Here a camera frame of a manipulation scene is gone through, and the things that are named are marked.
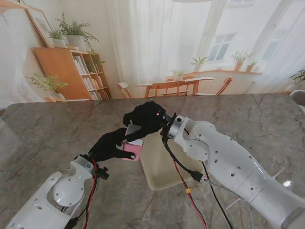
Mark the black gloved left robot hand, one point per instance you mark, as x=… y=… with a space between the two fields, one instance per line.
x=109 y=145

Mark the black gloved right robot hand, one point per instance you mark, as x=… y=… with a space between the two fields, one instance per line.
x=147 y=119

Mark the white square bottle cap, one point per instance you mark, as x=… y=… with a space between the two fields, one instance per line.
x=132 y=130

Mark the pink square bottle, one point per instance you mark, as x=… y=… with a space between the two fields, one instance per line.
x=133 y=150

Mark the white baking tray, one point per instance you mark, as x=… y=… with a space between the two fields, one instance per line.
x=162 y=171

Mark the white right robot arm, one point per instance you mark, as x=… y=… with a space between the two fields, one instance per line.
x=221 y=155

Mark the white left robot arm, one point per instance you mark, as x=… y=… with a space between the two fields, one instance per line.
x=50 y=195

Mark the printed room scene backdrop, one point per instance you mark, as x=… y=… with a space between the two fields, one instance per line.
x=152 y=47

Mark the white rounded object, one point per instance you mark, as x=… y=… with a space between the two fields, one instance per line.
x=299 y=97

